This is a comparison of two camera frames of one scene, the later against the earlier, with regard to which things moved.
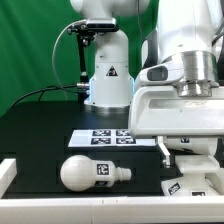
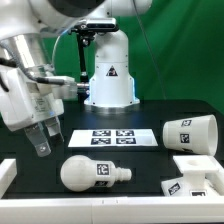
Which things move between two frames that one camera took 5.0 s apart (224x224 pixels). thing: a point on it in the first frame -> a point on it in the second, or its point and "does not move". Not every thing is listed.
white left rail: x=8 y=170 does not move
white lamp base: x=200 y=176 does not move
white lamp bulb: x=79 y=173 does not move
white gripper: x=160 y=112 -> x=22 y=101
